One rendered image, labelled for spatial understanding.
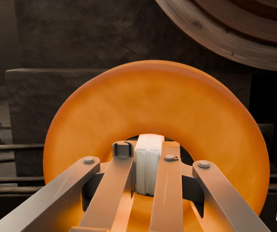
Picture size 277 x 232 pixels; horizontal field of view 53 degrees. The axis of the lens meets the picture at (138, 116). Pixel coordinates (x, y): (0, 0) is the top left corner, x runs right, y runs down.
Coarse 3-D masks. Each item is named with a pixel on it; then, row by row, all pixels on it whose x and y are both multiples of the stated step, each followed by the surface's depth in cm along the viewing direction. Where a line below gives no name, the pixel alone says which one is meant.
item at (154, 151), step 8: (152, 136) 18; (160, 136) 18; (152, 144) 17; (160, 144) 17; (152, 152) 16; (160, 152) 16; (152, 160) 16; (152, 168) 16; (152, 176) 16; (152, 184) 16; (152, 192) 17
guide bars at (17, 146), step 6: (132, 138) 52; (168, 138) 50; (18, 144) 55; (24, 144) 55; (30, 144) 54; (36, 144) 54; (42, 144) 54; (0, 150) 55; (6, 150) 55; (12, 150) 55; (18, 150) 55; (270, 174) 47; (276, 174) 47; (0, 180) 54; (6, 180) 54; (12, 180) 54; (18, 180) 54; (24, 180) 54; (30, 180) 53; (36, 180) 53; (42, 180) 53
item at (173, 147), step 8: (168, 144) 19; (176, 144) 19; (168, 152) 17; (176, 152) 17; (184, 168) 15; (184, 176) 15; (192, 176) 14; (184, 184) 15; (192, 184) 14; (184, 192) 15; (192, 192) 15; (200, 192) 14; (192, 200) 15; (200, 200) 14
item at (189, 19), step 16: (160, 0) 37; (176, 0) 37; (176, 16) 37; (192, 16) 37; (208, 16) 37; (192, 32) 37; (208, 32) 37; (224, 32) 37; (208, 48) 38; (224, 48) 37; (240, 48) 37; (256, 48) 37; (272, 48) 37; (256, 64) 37; (272, 64) 37
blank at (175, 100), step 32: (128, 64) 18; (160, 64) 17; (96, 96) 17; (128, 96) 17; (160, 96) 17; (192, 96) 17; (224, 96) 16; (64, 128) 18; (96, 128) 18; (128, 128) 18; (160, 128) 18; (192, 128) 17; (224, 128) 17; (256, 128) 17; (64, 160) 19; (224, 160) 18; (256, 160) 17; (256, 192) 18; (128, 224) 20; (192, 224) 19
